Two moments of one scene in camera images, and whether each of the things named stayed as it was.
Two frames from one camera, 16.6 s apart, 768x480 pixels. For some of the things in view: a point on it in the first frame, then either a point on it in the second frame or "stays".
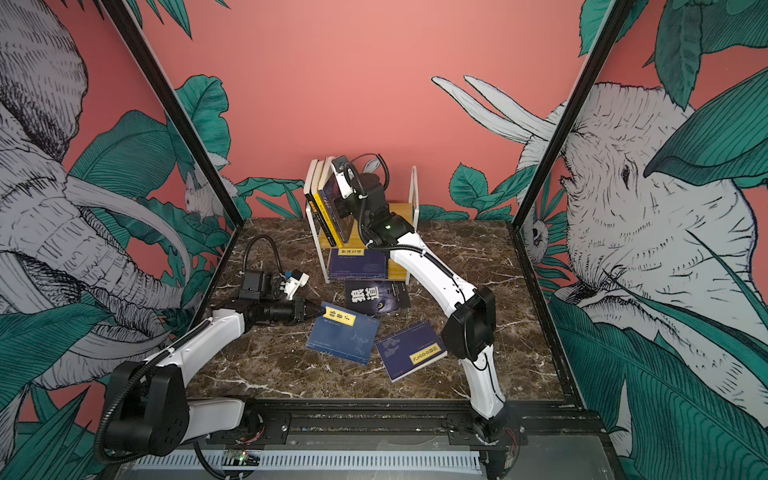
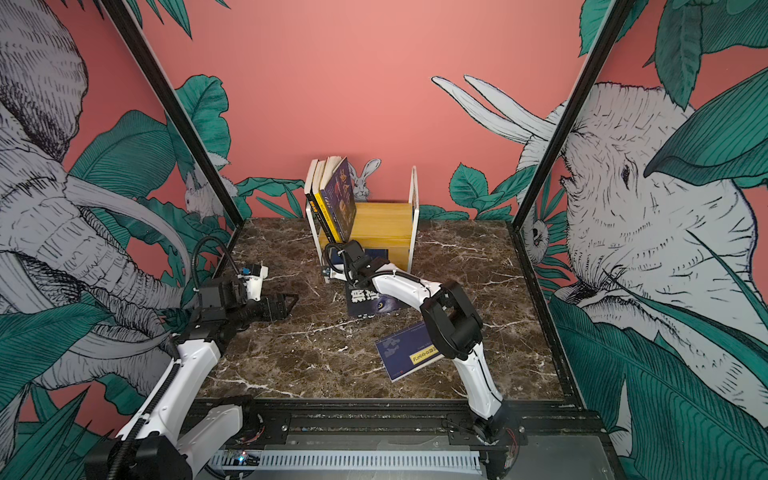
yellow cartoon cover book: [320, 205] stays
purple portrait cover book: [331, 192] stays
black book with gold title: [312, 203] stays
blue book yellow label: [344, 333] to [337, 255]
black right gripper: [345, 204] to [355, 285]
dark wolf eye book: [377, 296] stays
